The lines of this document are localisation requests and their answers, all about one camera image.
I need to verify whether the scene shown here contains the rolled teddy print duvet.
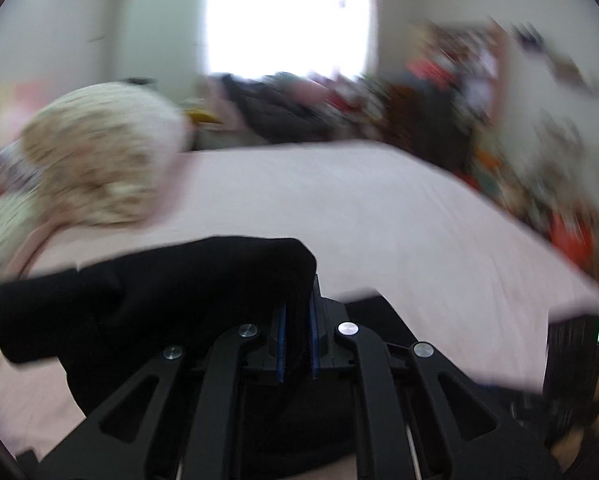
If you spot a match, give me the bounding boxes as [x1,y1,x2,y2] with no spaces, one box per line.
[20,82,191,226]

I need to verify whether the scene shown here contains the black pants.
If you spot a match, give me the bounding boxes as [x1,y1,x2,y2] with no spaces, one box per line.
[0,235,360,476]

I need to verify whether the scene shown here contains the long teddy print pillow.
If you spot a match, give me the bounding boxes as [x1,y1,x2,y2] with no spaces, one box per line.
[0,191,45,275]

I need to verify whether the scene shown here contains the pink bookshelf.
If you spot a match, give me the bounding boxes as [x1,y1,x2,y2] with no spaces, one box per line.
[429,18,508,128]

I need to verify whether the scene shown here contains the white purple patterned pillow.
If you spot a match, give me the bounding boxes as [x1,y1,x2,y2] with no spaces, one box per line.
[0,140,42,193]

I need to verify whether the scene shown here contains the black reclining chair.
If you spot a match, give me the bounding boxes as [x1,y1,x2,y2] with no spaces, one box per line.
[219,74,335,144]

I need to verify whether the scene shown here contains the yellow plush toy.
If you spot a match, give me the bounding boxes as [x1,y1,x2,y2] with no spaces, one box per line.
[185,107,222,125]

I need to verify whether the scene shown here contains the pink bed blanket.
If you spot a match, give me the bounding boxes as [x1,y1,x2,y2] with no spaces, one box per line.
[0,138,599,480]

